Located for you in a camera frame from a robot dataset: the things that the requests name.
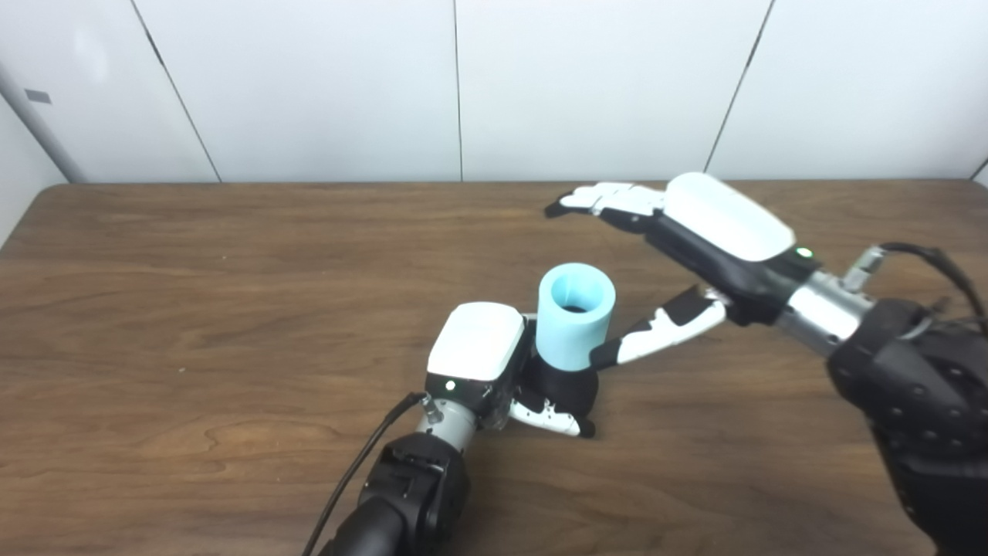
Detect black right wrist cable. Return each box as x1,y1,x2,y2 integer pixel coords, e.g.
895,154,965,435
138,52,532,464
843,242,988,325

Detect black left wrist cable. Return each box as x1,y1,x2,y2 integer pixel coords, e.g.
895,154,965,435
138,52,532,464
301,392,428,556

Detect light-blue hose piece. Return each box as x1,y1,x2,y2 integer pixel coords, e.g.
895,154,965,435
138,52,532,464
536,263,617,373

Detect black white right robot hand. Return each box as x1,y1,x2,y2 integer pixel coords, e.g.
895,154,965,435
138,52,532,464
544,171,821,370

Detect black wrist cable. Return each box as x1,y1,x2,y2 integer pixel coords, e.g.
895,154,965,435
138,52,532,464
301,392,428,556
843,242,988,325

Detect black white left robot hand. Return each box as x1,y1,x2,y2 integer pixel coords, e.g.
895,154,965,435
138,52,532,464
425,302,597,439

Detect black funnel-shaped nozzle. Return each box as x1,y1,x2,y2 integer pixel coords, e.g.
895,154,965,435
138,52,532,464
533,357,601,422

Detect grey wall corner post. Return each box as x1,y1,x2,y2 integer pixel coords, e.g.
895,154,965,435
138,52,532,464
0,62,87,184

